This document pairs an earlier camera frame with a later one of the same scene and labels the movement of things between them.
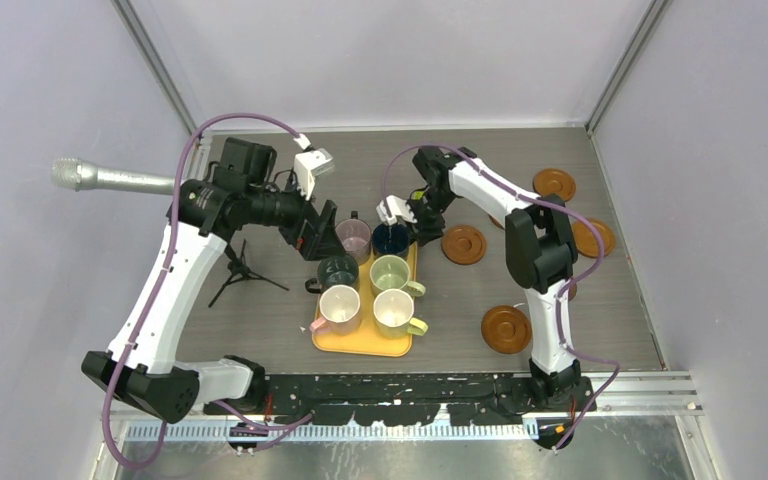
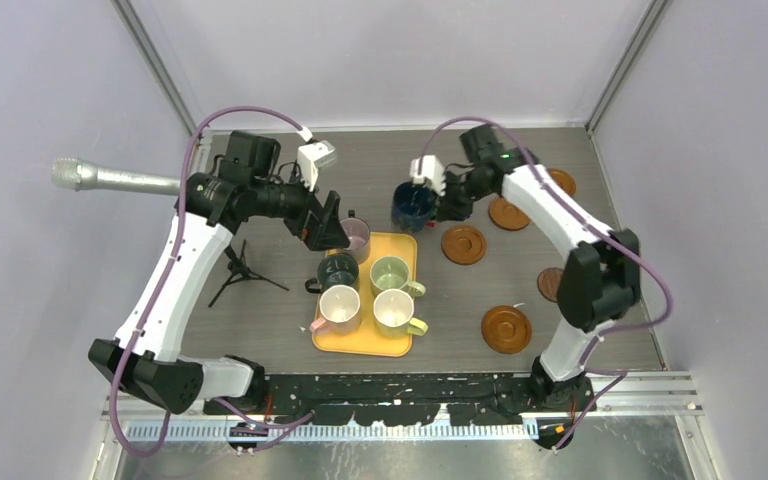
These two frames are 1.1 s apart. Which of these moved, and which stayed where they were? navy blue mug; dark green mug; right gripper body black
Moved: right gripper body black; navy blue mug
Stayed: dark green mug
